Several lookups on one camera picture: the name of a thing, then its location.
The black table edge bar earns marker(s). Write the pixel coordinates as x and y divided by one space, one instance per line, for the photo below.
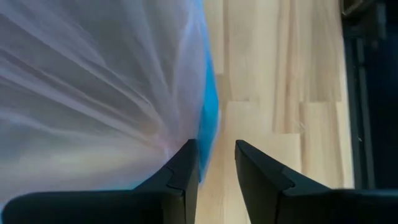
367 93

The pink trash bag blue hem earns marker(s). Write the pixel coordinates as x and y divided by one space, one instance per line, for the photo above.
93 93

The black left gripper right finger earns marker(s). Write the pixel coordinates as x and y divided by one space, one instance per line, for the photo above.
311 205

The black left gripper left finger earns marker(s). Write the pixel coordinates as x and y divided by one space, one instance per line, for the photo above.
124 205

